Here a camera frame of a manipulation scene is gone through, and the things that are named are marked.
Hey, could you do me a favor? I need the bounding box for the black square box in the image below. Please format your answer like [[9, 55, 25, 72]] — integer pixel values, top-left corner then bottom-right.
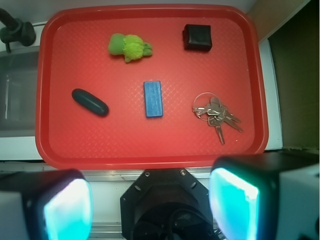
[[182, 24, 213, 52]]

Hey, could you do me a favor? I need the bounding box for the steel sink basin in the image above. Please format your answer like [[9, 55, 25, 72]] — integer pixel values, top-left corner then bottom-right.
[[0, 46, 39, 138]]

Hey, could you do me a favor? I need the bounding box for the blue rectangular block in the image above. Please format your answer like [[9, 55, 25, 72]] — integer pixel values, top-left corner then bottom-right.
[[143, 81, 164, 118]]

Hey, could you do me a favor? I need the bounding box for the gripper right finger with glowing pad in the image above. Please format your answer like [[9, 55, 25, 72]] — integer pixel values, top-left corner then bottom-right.
[[208, 151, 320, 240]]

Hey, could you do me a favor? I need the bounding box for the dark oval capsule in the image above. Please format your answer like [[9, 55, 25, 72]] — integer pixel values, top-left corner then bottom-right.
[[71, 88, 109, 117]]

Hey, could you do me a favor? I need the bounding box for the green plush animal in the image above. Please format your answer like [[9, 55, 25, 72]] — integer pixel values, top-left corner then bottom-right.
[[107, 33, 153, 63]]

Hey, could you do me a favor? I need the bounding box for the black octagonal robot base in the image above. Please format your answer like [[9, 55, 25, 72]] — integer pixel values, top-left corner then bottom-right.
[[120, 168, 219, 240]]

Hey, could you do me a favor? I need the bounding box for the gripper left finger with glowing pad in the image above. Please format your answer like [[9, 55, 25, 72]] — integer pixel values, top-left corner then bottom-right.
[[0, 169, 93, 240]]

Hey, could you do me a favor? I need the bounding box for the bunch of silver keys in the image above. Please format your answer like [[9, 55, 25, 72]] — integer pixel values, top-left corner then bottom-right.
[[192, 92, 243, 145]]

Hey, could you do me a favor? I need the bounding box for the red plastic tray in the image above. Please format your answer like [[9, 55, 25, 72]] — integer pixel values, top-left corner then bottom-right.
[[35, 4, 269, 170]]

